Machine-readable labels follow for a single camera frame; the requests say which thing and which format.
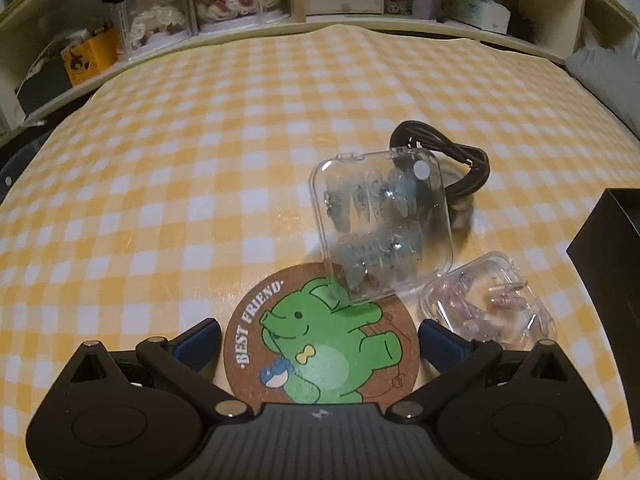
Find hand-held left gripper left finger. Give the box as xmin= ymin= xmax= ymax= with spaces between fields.
xmin=47 ymin=317 xmax=253 ymax=423

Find clear box of blue nails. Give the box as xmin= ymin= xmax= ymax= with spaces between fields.
xmin=309 ymin=146 xmax=455 ymax=303

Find grey pillow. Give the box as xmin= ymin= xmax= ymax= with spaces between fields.
xmin=565 ymin=47 xmax=640 ymax=136

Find clear box of pink nails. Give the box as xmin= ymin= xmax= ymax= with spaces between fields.
xmin=419 ymin=251 xmax=557 ymax=350

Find black cardboard box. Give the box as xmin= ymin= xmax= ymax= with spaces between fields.
xmin=566 ymin=187 xmax=640 ymax=361

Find yellow checked blanket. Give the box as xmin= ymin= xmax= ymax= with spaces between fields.
xmin=0 ymin=25 xmax=640 ymax=480

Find white tissue box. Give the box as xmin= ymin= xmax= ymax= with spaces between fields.
xmin=452 ymin=0 xmax=511 ymax=33

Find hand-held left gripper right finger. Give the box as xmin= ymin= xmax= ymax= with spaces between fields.
xmin=385 ymin=317 xmax=588 ymax=422

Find dark cable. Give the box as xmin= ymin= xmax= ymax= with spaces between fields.
xmin=389 ymin=120 xmax=493 ymax=231

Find round green elephant coaster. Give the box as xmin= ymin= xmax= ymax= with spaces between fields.
xmin=223 ymin=261 xmax=423 ymax=406

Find yellow box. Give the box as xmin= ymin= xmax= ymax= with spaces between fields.
xmin=62 ymin=27 xmax=121 ymax=87

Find dark bag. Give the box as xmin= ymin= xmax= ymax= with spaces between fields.
xmin=15 ymin=57 xmax=71 ymax=121

